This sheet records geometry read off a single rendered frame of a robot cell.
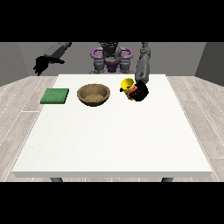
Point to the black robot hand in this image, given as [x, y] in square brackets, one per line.
[43, 64]
[141, 91]

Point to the dark table leg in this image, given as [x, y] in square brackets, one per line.
[56, 179]
[167, 179]

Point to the green square pad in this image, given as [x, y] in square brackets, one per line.
[54, 96]

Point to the yellow cup with melon print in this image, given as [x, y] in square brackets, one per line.
[127, 86]

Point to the brown wooden bowl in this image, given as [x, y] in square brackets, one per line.
[93, 94]

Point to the grey robot trunk purple rings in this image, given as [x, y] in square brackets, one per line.
[110, 58]

